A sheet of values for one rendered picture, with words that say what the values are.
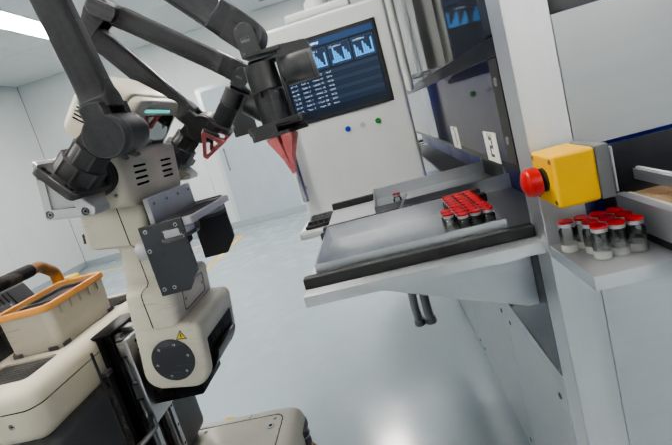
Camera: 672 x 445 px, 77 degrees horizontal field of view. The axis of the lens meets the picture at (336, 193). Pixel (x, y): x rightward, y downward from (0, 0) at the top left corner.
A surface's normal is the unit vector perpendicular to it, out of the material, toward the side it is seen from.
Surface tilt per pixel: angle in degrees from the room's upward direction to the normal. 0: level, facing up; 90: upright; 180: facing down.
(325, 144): 90
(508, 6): 90
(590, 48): 90
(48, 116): 90
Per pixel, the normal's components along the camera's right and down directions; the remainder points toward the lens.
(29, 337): -0.06, 0.22
